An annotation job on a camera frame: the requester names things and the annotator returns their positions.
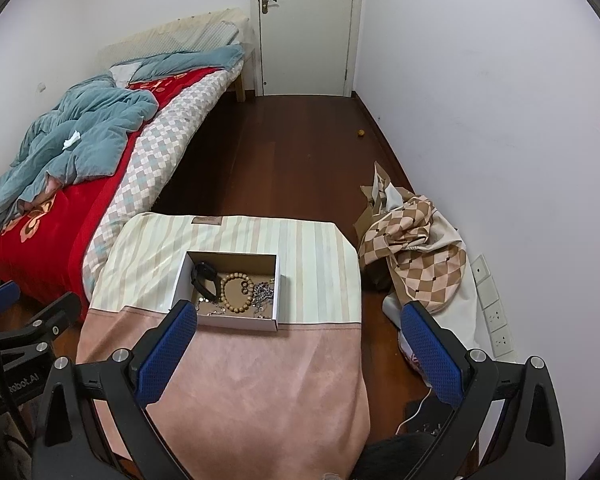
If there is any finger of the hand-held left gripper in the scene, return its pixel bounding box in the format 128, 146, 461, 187
0, 291, 82, 356
0, 281, 21, 313

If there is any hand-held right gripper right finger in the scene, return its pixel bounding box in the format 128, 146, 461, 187
400, 302, 567, 480

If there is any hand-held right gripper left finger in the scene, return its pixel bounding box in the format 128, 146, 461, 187
30, 300, 198, 480

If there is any wooden bead bracelet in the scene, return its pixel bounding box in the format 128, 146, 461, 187
219, 272, 254, 317

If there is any black smart band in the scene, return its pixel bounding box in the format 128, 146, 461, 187
190, 262, 220, 304

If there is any thick silver chain bracelet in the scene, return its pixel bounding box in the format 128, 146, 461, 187
252, 280, 276, 307

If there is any cardboard box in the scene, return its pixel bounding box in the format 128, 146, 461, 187
171, 251, 280, 333

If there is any red print plastic bag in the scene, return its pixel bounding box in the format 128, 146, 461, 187
397, 330, 432, 377

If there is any bed with red blanket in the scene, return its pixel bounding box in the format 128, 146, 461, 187
0, 66, 231, 322

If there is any checkered beige cloth pile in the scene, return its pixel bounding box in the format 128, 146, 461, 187
382, 207, 482, 378

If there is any pink and striped cloth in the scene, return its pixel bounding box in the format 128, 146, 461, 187
75, 213, 371, 467

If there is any blue quilt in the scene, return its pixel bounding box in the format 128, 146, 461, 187
0, 44, 245, 244

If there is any checkered bed sheet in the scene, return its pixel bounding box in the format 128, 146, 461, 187
82, 67, 244, 307

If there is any wooden bed leg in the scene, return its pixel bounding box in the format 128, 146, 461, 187
234, 45, 257, 104

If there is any beige bed headboard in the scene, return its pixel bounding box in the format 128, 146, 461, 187
97, 7, 251, 69

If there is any white door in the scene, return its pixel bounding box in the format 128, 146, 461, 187
250, 0, 366, 99

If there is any white charging cable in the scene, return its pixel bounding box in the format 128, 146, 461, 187
396, 389, 435, 437

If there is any white wall socket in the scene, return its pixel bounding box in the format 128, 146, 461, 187
490, 328, 514, 359
483, 303, 508, 333

